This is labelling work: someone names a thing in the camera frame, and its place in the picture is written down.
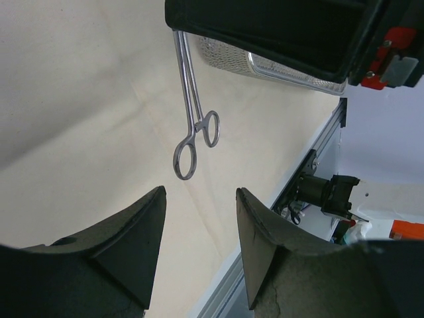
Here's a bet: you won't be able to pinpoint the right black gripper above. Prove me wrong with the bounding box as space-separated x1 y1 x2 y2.
348 1 423 89

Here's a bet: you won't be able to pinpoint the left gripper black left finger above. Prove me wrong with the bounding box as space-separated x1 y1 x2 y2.
1 186 166 317

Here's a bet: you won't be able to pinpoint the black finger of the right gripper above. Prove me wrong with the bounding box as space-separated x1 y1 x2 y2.
164 0 386 83

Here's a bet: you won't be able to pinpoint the steel scissors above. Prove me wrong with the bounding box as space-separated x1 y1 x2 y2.
173 30 221 181

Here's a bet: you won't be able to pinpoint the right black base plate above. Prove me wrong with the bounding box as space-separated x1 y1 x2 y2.
271 149 317 215

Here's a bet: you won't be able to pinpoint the wire mesh instrument tray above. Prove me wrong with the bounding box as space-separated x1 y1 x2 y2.
196 36 348 96

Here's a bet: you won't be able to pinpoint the beige surgical wrap cloth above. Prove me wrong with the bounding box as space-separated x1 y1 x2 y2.
1 1 339 317

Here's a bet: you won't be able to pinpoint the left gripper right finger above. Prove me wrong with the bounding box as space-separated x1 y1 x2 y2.
236 188 423 317

